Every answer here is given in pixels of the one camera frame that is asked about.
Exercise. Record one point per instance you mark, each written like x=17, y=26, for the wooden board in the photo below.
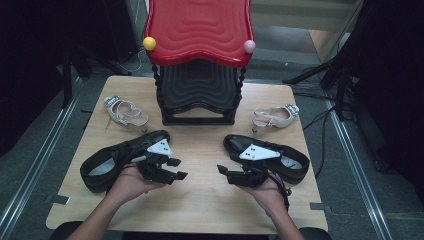
x=320, y=43

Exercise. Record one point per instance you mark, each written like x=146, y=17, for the grey tape piece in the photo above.
x=316, y=206
x=60, y=199

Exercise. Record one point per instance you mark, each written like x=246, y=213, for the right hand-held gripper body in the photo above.
x=258, y=152

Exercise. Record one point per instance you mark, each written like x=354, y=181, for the black curtain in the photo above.
x=26, y=66
x=393, y=83

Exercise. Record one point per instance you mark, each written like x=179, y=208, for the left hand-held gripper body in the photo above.
x=160, y=148

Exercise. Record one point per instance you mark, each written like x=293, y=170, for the red and black shoe rack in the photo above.
x=200, y=26

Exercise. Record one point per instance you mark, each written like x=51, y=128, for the person's left hand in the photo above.
x=128, y=185

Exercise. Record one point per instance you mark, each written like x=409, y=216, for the beige heeled sandal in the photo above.
x=140, y=119
x=283, y=121

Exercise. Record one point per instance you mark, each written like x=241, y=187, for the yellow ball knob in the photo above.
x=149, y=43

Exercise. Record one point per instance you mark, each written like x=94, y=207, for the black metal stand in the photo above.
x=67, y=83

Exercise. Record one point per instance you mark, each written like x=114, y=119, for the black tripod stand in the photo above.
x=340, y=93

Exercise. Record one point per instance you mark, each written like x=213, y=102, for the black chair armrest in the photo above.
x=316, y=234
x=63, y=231

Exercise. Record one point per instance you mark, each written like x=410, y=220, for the black leather shoe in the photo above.
x=236, y=143
x=146, y=140

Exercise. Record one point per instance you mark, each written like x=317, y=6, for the person's right hand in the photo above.
x=270, y=196

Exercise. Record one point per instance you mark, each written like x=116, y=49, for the pink ball knob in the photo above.
x=249, y=46

